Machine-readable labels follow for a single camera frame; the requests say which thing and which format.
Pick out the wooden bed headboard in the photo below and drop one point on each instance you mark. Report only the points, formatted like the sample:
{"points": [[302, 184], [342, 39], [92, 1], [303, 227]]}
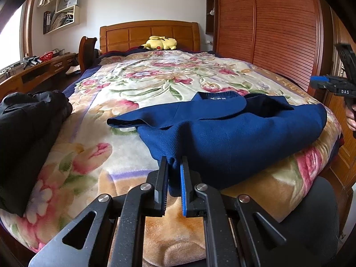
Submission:
{"points": [[122, 34]]}

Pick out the window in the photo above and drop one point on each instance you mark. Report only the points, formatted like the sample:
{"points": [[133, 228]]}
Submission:
{"points": [[11, 44]]}

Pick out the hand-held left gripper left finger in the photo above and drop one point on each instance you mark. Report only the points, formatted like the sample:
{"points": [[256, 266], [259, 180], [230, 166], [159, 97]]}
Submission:
{"points": [[164, 192]]}

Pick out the papers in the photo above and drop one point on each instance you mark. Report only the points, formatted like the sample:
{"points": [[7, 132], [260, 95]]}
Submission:
{"points": [[73, 71]]}

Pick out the red basket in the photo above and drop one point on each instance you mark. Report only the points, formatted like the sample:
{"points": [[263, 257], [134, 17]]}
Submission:
{"points": [[46, 57]]}

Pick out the wooden open shelf niche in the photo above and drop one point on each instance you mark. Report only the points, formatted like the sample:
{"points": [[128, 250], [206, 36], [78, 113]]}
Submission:
{"points": [[210, 25]]}

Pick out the white wall shelf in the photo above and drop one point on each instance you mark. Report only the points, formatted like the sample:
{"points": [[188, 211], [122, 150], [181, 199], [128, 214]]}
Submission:
{"points": [[76, 16]]}

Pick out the wooden desk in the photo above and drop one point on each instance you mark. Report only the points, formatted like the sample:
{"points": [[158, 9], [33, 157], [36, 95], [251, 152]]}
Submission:
{"points": [[16, 80]]}

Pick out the wooden slatted wardrobe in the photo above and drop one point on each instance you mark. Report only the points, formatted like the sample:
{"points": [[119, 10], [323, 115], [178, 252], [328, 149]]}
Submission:
{"points": [[264, 33]]}

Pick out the blue coat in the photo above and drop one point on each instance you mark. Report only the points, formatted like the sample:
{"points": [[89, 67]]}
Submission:
{"points": [[236, 139]]}

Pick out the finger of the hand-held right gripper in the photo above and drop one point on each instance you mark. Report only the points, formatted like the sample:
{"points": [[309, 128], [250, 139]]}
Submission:
{"points": [[322, 85], [318, 79]]}

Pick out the wooden chair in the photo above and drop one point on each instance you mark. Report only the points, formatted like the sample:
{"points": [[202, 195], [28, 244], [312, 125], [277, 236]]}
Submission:
{"points": [[86, 52]]}

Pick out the white paper bag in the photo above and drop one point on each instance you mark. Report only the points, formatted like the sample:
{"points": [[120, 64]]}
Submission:
{"points": [[66, 1]]}

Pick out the black jacket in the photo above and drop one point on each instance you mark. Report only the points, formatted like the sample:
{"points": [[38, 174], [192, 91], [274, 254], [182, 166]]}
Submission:
{"points": [[27, 133]]}

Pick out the row of books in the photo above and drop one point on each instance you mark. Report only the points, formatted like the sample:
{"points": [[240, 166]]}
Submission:
{"points": [[58, 21]]}

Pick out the yellow plush toy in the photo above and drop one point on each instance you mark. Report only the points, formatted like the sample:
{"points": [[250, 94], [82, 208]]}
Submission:
{"points": [[160, 43]]}

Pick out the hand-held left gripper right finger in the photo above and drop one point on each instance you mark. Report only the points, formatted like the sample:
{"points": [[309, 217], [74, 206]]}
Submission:
{"points": [[183, 194]]}

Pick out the person's right hand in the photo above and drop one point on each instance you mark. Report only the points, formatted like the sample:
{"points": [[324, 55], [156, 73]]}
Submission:
{"points": [[351, 119]]}

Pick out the floral blanket bed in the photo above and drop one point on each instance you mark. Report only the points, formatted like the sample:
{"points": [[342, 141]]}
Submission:
{"points": [[111, 158]]}

